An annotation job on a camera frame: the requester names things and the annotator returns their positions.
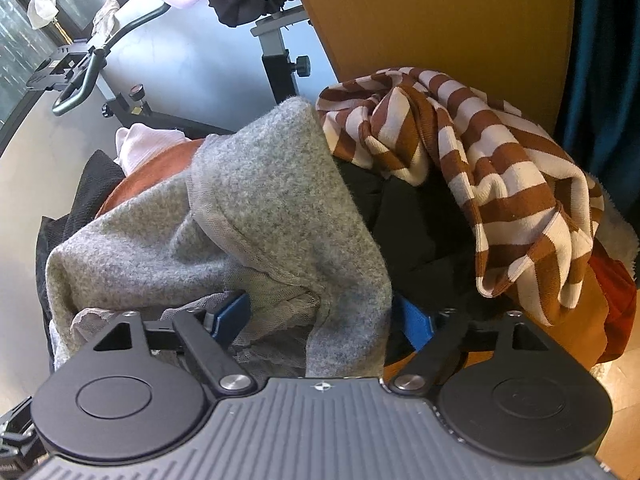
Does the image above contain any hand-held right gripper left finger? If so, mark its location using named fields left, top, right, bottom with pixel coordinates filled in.
left=93, top=292, right=254, bottom=395

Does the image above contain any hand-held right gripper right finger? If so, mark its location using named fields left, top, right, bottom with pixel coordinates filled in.
left=387, top=296, right=554, bottom=396

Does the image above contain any black garment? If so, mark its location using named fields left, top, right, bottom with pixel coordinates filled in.
left=332, top=157, right=507, bottom=361

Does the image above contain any grey wool sweater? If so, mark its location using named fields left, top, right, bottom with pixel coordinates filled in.
left=45, top=96, right=394, bottom=379

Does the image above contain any rust orange cloth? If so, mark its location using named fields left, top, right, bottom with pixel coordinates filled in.
left=92, top=137, right=212, bottom=217

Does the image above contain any mustard brown cloth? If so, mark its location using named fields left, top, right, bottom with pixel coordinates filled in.
left=500, top=255, right=610, bottom=368

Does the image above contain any brown white striped shirt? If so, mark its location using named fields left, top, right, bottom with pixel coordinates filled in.
left=316, top=66, right=607, bottom=328

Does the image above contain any pale pink cloth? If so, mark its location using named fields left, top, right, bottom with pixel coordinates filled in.
left=114, top=125, right=189, bottom=174

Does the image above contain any red cloth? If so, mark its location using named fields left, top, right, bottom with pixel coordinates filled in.
left=590, top=255, right=639, bottom=362

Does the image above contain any white fluffy cloth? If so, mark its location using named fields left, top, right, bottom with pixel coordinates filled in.
left=585, top=170, right=640, bottom=272

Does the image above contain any black exercise bike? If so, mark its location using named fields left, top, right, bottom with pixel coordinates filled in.
left=25, top=0, right=314, bottom=137

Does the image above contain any wooden board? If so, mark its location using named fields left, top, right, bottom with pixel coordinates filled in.
left=279, top=0, right=577, bottom=136

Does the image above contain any white rag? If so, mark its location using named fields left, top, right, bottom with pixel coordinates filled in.
left=91, top=0, right=122, bottom=37

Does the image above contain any teal curtain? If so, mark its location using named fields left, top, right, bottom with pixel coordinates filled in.
left=554, top=0, right=640, bottom=181

